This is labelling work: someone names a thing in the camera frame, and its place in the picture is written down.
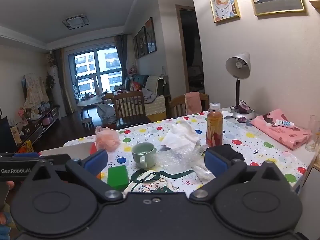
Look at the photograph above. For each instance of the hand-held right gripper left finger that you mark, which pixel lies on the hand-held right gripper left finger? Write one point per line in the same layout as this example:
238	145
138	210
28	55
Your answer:
96	160

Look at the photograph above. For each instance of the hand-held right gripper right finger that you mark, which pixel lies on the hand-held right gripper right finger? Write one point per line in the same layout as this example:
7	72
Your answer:
216	163

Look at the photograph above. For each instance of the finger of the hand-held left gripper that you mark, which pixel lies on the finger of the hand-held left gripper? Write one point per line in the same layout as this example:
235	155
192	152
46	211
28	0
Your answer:
23	155

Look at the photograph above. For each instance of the black sock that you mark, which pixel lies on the black sock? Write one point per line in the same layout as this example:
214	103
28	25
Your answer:
226	151

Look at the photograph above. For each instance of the red white cardboard box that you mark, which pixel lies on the red white cardboard box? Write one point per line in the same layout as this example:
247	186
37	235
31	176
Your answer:
67	151

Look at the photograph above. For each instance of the white fluffy cloth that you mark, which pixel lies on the white fluffy cloth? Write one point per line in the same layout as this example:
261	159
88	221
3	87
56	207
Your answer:
180	135

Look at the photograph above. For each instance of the person's left hand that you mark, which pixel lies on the person's left hand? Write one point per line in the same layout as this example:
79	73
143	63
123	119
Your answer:
10	184

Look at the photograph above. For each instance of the orange gift bag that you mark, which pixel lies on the orange gift bag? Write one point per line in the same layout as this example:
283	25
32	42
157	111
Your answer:
22	150

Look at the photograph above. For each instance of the yellow box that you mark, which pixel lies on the yellow box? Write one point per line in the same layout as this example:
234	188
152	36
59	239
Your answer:
28	145

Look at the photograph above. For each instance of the clear plastic wrapper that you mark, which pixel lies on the clear plastic wrapper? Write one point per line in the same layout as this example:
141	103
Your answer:
202	172

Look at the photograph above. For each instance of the beige carton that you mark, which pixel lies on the beige carton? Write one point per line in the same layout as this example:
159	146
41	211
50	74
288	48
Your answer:
15	133

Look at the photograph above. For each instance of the peach bath loofah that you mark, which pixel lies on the peach bath loofah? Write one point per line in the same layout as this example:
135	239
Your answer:
107	140

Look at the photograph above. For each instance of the black screen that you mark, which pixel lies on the black screen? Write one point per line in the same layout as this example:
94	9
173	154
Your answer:
6	135

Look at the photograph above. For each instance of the green sponge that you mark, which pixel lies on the green sponge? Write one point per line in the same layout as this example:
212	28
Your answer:
117	177

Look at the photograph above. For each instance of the low media cabinet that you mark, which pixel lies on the low media cabinet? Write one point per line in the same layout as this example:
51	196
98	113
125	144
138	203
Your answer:
37	127

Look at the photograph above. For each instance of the orange drink bottle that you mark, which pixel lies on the orange drink bottle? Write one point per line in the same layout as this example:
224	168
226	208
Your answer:
214	125

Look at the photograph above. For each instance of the pink kettlebell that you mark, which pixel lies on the pink kettlebell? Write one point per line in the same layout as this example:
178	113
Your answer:
46	121

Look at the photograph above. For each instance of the small stool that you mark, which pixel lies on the small stool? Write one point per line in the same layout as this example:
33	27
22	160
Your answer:
87	120

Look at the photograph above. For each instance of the pink flowers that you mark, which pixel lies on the pink flowers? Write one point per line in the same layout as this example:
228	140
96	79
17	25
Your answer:
21	113

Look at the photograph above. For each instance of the clear bubble wrap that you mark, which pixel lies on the clear bubble wrap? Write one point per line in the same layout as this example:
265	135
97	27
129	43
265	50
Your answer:
175	158

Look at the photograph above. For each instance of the grey cloth bundle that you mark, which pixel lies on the grey cloth bundle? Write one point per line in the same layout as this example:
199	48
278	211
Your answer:
106	112

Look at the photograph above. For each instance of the white tissue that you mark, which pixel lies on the white tissue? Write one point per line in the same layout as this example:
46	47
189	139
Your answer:
227	114

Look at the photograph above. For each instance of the small purple round object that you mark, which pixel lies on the small purple round object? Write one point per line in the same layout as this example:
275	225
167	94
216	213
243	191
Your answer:
242	119

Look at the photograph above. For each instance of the white green-print cloth bag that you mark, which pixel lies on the white green-print cloth bag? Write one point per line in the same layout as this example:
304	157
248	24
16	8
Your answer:
150	180

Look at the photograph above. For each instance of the oval coffee table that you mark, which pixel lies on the oval coffee table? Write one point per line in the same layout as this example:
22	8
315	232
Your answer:
88	101

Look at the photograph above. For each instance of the large purple round object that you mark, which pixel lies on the large purple round object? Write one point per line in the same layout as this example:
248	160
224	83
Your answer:
242	108

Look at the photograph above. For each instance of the wooden chair dark seat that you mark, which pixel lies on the wooden chair dark seat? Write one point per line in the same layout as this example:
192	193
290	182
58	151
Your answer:
130	105

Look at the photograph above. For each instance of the pink towel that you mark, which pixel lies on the pink towel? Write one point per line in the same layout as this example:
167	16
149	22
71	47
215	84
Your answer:
192	102

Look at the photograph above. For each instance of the floral cloth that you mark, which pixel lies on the floral cloth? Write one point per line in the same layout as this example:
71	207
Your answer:
35	90

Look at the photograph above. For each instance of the wooden chair with pink towel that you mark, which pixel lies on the wooden chair with pink towel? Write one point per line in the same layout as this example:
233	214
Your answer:
177	107

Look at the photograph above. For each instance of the white tower air conditioner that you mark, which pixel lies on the white tower air conditioner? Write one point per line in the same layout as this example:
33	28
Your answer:
56	92

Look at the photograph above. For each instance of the pink plastic bag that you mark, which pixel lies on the pink plastic bag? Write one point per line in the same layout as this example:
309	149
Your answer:
282	135

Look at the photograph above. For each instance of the wooden stand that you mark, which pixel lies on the wooden stand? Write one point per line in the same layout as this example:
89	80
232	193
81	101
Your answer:
96	83

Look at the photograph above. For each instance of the green potted plant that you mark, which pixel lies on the green potted plant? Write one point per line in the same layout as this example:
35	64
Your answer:
50	81

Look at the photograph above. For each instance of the white blue tube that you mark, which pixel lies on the white blue tube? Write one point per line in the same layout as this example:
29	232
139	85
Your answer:
285	123

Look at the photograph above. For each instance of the cream crochet sofa cover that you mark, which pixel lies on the cream crochet sofa cover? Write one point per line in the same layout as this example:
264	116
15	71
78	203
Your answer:
155	105

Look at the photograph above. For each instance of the red cushion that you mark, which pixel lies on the red cushion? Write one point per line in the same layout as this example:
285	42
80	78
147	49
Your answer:
135	86

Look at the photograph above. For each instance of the grey clothing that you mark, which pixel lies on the grey clothing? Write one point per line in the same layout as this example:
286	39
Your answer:
148	94

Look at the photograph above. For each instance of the grey yellow curtain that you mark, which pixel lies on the grey yellow curtain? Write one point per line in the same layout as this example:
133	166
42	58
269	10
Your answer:
121	55
62	80

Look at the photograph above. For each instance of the teal sofa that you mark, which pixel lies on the teal sofa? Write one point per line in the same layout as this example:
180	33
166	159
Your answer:
138	78

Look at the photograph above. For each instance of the pink plush toy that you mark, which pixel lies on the pink plush toy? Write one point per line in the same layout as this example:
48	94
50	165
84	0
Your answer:
132	70

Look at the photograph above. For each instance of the large window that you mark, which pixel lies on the large window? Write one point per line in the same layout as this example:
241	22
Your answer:
85	62

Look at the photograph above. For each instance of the clear drinking glass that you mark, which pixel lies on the clear drinking glass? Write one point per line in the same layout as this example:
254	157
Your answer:
312	140

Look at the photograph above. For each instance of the white desk lamp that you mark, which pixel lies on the white desk lamp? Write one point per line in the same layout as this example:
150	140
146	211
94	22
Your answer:
237	66

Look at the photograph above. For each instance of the dried flower bouquet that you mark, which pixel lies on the dried flower bouquet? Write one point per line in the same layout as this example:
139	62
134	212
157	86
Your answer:
51	58

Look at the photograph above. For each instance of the square ceiling light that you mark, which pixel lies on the square ceiling light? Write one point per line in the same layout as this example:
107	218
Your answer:
75	22

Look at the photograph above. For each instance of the gold framed food picture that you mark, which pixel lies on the gold framed food picture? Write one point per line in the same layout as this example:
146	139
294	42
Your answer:
223	0

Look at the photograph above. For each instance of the wooden door frame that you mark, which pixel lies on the wooden door frame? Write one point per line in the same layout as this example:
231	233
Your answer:
177	55

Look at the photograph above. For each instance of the dark framed wall picture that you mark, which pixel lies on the dark framed wall picture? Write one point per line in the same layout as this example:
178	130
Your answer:
150	36
135	47
141	41

